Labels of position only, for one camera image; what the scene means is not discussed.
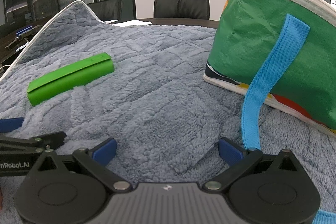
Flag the green insulated bag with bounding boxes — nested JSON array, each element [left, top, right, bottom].
[[203, 0, 335, 148]]

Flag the green glasses case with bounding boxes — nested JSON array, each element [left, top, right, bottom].
[[27, 52, 114, 106]]

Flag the grey fleece blanket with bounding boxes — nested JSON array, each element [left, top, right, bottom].
[[1, 1, 327, 223]]

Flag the white papers on table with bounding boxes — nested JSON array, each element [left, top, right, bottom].
[[112, 19, 152, 27]]

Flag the black office chair left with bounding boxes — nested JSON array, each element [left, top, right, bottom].
[[88, 0, 122, 22]]

